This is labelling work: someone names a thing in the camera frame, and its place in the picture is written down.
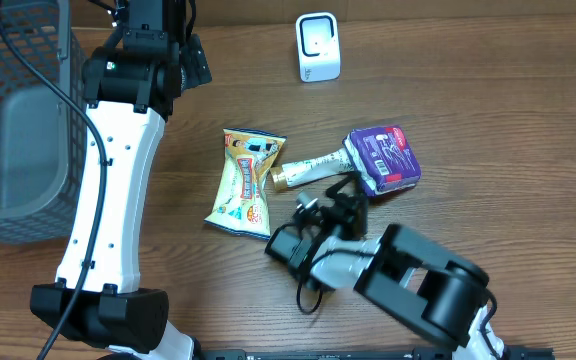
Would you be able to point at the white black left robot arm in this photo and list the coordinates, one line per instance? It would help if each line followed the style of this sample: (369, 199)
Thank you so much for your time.
(130, 85)

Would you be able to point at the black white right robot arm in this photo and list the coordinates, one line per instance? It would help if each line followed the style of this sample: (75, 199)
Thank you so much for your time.
(440, 296)

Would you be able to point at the white tube gold cap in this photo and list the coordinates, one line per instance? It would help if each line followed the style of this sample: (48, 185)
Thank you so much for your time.
(297, 173)

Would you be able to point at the purple red snack pack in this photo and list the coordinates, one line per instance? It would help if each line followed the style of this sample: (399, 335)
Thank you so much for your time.
(384, 158)

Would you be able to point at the white barcode scanner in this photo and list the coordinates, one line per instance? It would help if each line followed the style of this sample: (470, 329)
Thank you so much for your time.
(318, 47)

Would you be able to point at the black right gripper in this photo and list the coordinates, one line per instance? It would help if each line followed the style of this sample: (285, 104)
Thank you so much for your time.
(344, 218)

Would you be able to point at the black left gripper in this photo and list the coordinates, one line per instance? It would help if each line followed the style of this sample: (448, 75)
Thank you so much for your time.
(196, 60)

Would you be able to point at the yellow snack bag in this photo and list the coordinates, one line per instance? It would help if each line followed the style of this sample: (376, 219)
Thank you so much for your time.
(240, 206)

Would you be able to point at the grey plastic shopping basket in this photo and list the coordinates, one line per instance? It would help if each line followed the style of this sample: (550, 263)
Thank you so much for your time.
(42, 140)

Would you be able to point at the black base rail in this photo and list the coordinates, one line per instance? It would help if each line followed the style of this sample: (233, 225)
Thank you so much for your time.
(420, 353)

